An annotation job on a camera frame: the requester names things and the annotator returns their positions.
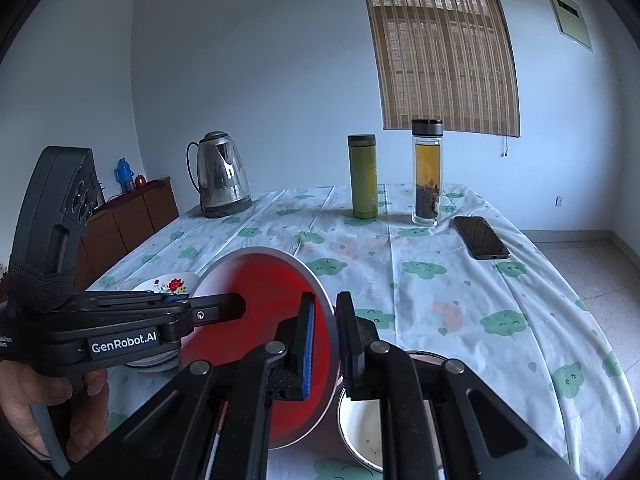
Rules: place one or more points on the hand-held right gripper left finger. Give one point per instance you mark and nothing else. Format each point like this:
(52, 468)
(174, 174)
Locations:
(306, 350)

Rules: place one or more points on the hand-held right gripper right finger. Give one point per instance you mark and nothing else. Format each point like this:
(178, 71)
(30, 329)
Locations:
(346, 345)

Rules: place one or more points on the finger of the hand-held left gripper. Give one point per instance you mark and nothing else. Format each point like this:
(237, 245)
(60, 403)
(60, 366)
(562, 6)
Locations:
(177, 299)
(220, 307)

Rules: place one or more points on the small red floral plate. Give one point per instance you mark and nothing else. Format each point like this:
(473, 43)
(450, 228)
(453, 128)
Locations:
(172, 285)

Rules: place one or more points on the red bowl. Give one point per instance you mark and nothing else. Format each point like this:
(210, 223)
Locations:
(260, 280)

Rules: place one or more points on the white enamel bowl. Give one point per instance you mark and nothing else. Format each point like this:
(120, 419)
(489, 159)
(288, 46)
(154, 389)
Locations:
(370, 430)

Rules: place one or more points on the person's left hand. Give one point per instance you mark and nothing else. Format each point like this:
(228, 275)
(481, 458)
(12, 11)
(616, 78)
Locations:
(20, 395)

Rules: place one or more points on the brown wooden sideboard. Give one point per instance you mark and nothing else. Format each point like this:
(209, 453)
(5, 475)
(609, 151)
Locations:
(130, 220)

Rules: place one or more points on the blue thermos jug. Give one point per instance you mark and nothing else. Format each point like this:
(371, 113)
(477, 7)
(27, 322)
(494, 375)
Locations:
(123, 175)

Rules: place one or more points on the black kettle base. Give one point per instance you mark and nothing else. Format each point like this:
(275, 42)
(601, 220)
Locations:
(225, 211)

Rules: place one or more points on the cloud print tablecloth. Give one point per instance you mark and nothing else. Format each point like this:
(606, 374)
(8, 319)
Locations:
(450, 310)

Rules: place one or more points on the stainless steel electric kettle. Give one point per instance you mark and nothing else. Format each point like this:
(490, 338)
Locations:
(222, 170)

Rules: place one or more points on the green thermos flask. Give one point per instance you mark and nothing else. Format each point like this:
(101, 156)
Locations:
(363, 180)

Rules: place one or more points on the black smartphone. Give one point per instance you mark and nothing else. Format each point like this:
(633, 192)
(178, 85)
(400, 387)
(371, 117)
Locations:
(481, 237)

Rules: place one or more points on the glass tea bottle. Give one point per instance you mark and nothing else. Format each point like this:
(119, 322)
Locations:
(426, 170)

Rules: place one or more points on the bamboo window blind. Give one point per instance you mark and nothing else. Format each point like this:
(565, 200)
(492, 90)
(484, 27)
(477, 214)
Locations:
(440, 50)

